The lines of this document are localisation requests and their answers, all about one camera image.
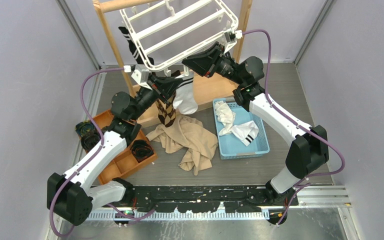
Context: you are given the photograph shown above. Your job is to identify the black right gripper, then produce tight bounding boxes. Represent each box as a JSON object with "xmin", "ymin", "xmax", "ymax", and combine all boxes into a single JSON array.
[{"xmin": 181, "ymin": 42, "xmax": 245, "ymax": 87}]

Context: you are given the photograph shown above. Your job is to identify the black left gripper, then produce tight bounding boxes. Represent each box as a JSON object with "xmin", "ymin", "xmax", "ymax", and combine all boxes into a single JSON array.
[{"xmin": 130, "ymin": 73, "xmax": 182, "ymax": 121}]

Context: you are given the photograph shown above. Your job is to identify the white black-striped sock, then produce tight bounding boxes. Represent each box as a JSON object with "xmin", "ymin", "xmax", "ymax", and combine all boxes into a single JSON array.
[
  {"xmin": 172, "ymin": 74, "xmax": 198, "ymax": 115},
  {"xmin": 231, "ymin": 120, "xmax": 259, "ymax": 147}
]

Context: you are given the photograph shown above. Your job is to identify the brown argyle sock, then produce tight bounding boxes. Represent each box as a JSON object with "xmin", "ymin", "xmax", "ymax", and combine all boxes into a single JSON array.
[
  {"xmin": 156, "ymin": 99, "xmax": 176, "ymax": 128},
  {"xmin": 171, "ymin": 70, "xmax": 183, "ymax": 78}
]

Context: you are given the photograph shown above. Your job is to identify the white plastic clip hanger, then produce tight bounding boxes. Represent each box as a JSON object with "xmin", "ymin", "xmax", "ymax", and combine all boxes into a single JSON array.
[{"xmin": 119, "ymin": 0, "xmax": 239, "ymax": 72}]

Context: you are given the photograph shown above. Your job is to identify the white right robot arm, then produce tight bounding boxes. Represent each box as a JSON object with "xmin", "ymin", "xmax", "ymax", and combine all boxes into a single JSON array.
[{"xmin": 182, "ymin": 42, "xmax": 329, "ymax": 205}]

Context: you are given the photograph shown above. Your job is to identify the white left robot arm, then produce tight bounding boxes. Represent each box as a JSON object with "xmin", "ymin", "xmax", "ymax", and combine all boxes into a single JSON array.
[{"xmin": 46, "ymin": 74, "xmax": 185, "ymax": 226}]

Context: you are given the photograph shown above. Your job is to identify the wooden hanger stand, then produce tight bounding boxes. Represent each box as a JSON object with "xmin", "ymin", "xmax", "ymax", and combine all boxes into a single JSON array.
[{"xmin": 92, "ymin": 0, "xmax": 253, "ymax": 128}]

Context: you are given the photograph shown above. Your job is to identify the beige crumpled cloth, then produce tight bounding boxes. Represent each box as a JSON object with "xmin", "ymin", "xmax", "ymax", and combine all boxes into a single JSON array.
[{"xmin": 146, "ymin": 115, "xmax": 219, "ymax": 176}]

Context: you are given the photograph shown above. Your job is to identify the rolled black sock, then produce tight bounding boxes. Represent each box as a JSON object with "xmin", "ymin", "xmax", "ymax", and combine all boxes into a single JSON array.
[{"xmin": 130, "ymin": 139, "xmax": 154, "ymax": 163}]

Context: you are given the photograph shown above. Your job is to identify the light blue plastic basket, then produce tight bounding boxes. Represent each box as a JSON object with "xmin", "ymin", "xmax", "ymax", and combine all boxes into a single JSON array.
[{"xmin": 212, "ymin": 97, "xmax": 270, "ymax": 160}]

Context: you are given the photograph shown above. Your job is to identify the orange compartment tray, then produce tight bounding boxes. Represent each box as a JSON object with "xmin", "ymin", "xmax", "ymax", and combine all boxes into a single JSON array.
[{"xmin": 93, "ymin": 109, "xmax": 158, "ymax": 185}]

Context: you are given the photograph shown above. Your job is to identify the rolled dark green sock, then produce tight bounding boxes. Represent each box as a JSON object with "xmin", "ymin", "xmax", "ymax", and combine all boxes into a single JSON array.
[{"xmin": 80, "ymin": 130, "xmax": 101, "ymax": 153}]

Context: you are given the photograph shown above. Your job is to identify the rolled dark patterned sock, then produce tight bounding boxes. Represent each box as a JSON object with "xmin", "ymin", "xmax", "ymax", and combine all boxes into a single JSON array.
[{"xmin": 75, "ymin": 120, "xmax": 96, "ymax": 138}]

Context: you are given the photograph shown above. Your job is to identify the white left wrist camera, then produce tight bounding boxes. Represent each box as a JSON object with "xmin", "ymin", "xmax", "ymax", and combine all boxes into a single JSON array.
[{"xmin": 123, "ymin": 64, "xmax": 152, "ymax": 90}]

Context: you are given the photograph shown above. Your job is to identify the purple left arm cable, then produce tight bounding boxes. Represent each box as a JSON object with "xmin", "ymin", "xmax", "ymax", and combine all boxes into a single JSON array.
[{"xmin": 48, "ymin": 67, "xmax": 156, "ymax": 238}]

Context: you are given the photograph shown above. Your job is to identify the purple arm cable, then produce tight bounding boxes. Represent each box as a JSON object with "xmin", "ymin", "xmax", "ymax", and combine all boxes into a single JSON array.
[
  {"xmin": 241, "ymin": 29, "xmax": 347, "ymax": 226},
  {"xmin": 48, "ymin": 67, "xmax": 156, "ymax": 238}
]

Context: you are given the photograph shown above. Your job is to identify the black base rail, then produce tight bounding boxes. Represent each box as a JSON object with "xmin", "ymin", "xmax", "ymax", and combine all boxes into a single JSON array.
[{"xmin": 111, "ymin": 184, "xmax": 298, "ymax": 214}]

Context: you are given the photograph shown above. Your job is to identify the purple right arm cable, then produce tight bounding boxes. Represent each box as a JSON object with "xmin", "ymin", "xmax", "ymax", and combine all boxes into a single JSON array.
[{"xmin": 241, "ymin": 29, "xmax": 347, "ymax": 226}]

